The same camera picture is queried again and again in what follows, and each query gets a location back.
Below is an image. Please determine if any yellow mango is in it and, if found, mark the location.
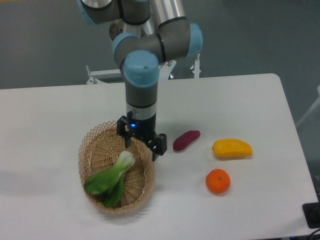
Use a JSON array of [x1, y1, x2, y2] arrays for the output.
[[212, 138, 253, 158]]

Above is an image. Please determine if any woven wicker basket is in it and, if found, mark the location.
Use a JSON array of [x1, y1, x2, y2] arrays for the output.
[[78, 121, 155, 214]]

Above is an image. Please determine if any white metal base frame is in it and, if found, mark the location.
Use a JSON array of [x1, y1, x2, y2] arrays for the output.
[[86, 53, 202, 85]]

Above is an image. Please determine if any purple sweet potato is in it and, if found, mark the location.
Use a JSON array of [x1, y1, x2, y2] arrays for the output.
[[172, 130, 201, 152]]

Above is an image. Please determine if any green bok choy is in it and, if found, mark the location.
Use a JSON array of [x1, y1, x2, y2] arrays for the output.
[[84, 151, 135, 208]]

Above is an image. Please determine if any black device at edge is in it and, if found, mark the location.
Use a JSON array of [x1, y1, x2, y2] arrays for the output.
[[302, 202, 320, 229]]

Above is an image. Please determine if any white frame at right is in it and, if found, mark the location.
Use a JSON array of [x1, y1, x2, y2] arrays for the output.
[[295, 85, 320, 128]]

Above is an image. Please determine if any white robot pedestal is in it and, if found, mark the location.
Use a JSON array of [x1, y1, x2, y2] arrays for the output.
[[109, 17, 156, 42]]

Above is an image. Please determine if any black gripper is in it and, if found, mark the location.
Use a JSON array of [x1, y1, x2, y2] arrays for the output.
[[116, 111, 167, 162]]

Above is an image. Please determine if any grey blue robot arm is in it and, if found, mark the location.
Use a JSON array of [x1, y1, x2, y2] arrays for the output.
[[78, 0, 203, 159]]

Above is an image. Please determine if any orange tangerine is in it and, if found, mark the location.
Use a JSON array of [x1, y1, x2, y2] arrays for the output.
[[205, 169, 231, 195]]

